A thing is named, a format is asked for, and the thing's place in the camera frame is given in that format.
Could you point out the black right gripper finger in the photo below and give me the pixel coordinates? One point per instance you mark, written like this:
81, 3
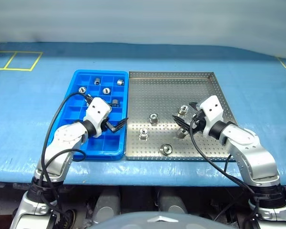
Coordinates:
181, 121
193, 105

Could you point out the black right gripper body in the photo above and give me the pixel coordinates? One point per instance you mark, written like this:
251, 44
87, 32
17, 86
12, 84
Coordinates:
199, 120

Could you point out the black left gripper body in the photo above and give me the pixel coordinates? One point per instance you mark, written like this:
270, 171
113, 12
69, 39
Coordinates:
104, 122

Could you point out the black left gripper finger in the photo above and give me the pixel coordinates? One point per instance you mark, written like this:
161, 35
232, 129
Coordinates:
120, 124
110, 126

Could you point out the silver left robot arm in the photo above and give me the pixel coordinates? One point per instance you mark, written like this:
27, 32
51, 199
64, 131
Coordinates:
66, 136

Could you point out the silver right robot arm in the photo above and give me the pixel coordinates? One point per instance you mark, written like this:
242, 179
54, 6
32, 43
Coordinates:
248, 143

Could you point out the blue compartment tray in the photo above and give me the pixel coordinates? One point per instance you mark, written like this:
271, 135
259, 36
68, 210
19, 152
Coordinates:
97, 144

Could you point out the metal nut in bin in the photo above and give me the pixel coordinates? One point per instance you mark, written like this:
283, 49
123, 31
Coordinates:
82, 90
120, 82
106, 90

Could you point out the perforated metal tray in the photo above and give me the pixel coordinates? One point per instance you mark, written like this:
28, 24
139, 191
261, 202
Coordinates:
162, 95

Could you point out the gray rounded shape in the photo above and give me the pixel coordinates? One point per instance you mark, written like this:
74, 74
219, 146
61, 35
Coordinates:
107, 202
171, 202

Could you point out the blue table cover sheet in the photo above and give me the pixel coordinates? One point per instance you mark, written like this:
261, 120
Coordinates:
26, 107

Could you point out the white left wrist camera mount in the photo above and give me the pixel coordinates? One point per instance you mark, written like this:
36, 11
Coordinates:
97, 109

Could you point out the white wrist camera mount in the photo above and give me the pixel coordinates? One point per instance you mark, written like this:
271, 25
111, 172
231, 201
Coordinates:
213, 108
97, 109

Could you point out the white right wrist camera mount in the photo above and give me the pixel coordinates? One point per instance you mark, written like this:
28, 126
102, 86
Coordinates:
213, 108

